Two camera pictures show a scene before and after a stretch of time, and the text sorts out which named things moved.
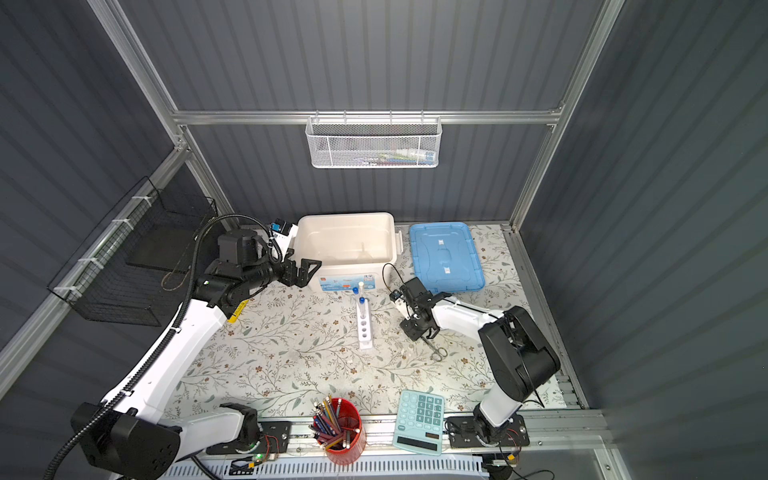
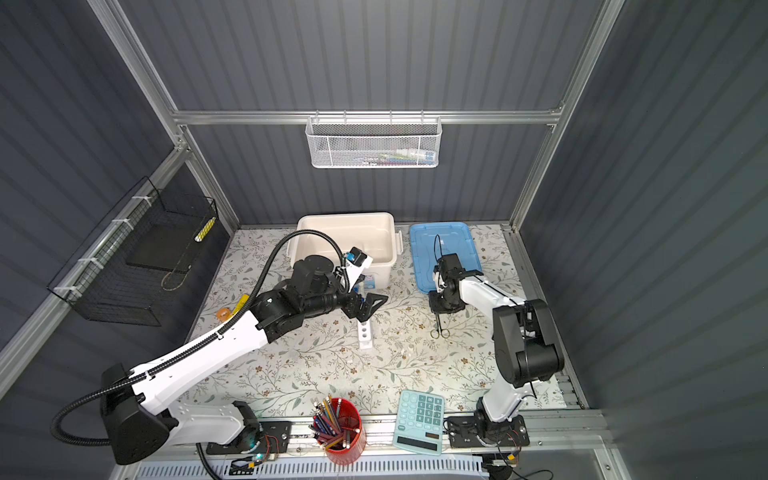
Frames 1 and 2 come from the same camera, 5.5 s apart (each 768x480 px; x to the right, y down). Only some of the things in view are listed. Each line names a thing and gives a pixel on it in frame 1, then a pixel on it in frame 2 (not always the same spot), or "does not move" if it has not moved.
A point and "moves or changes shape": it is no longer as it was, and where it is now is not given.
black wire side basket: [117, 273] does not move
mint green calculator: [419, 421] does not move
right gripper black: [414, 334] -> [437, 307]
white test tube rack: [365, 338] does not move
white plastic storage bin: [353, 247] does not move
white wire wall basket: [373, 142] does not move
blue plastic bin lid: [445, 256] does not move
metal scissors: [439, 353] moves or changes shape
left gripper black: [304, 274] -> [366, 308]
